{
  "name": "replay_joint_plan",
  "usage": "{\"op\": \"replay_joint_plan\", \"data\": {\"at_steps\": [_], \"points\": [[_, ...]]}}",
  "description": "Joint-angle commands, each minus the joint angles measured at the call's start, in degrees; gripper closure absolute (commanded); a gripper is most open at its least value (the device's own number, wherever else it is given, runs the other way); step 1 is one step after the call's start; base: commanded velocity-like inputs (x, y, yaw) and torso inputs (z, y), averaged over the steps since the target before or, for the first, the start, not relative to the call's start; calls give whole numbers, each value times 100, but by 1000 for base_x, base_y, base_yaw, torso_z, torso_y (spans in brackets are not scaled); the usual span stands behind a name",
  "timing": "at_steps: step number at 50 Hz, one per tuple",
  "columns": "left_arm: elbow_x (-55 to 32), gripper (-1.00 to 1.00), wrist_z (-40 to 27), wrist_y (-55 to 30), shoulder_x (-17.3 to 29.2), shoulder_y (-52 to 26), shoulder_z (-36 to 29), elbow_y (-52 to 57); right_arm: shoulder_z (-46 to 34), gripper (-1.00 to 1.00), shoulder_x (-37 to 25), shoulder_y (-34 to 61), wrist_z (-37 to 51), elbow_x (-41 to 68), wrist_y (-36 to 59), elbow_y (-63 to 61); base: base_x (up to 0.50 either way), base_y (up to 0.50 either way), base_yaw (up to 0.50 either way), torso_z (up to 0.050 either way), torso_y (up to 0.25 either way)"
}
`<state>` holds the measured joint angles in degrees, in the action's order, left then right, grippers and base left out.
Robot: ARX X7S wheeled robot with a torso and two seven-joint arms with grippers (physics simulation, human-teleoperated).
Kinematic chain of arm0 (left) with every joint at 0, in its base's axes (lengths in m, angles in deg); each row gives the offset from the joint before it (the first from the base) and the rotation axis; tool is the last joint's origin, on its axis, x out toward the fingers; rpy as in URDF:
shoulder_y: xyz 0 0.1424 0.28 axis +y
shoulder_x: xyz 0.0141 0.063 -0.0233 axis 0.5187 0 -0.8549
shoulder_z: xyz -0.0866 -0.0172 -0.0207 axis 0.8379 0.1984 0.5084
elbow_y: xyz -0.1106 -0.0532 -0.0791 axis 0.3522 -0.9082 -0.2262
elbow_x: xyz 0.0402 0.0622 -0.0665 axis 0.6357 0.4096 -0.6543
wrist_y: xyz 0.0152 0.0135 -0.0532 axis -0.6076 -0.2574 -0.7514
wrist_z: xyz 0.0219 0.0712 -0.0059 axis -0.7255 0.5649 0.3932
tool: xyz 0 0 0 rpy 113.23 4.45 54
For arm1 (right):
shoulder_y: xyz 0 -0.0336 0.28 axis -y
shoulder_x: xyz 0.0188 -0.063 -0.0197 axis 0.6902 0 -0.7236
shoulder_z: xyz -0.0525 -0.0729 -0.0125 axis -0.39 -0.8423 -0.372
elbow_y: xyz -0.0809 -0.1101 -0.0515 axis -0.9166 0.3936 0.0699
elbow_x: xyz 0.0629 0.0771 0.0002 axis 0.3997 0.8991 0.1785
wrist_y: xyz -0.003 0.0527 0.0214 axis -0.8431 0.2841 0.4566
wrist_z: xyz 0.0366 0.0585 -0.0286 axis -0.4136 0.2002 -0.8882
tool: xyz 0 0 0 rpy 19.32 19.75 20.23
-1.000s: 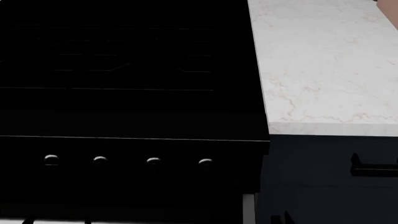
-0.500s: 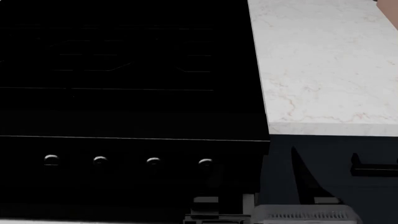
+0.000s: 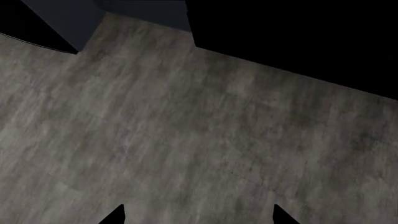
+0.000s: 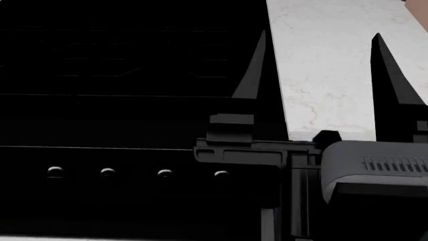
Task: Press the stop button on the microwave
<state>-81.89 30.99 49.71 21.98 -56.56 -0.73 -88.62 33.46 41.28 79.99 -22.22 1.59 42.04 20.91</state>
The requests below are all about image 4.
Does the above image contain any grey gripper camera box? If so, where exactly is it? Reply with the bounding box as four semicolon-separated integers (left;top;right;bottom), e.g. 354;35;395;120
320;139;428;205

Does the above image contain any black kitchen stove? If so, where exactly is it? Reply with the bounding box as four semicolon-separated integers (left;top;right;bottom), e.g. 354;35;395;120
0;0;290;238

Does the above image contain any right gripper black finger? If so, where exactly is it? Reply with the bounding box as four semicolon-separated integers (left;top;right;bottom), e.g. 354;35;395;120
205;29;269;147
370;32;428;143

